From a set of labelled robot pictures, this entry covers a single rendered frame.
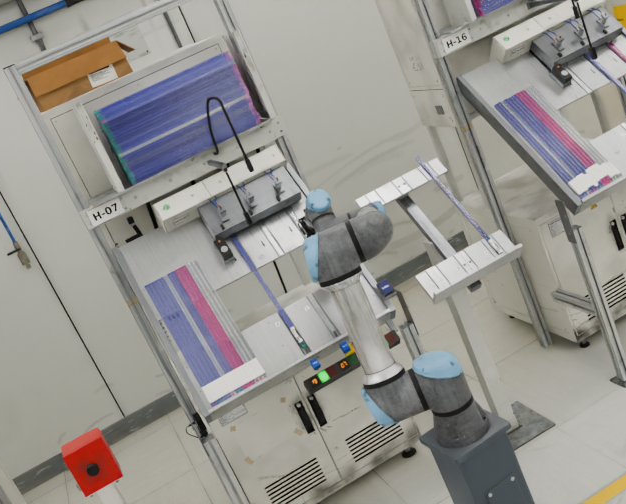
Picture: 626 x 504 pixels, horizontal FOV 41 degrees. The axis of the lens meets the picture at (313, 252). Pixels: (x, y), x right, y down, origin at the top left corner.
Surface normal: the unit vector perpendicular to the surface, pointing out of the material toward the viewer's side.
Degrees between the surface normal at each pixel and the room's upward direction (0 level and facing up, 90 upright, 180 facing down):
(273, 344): 45
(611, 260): 90
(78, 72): 80
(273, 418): 90
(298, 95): 90
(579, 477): 0
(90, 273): 90
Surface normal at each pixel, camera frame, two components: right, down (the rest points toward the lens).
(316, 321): -0.04, -0.51
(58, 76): 0.30, -0.01
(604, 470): -0.39, -0.88
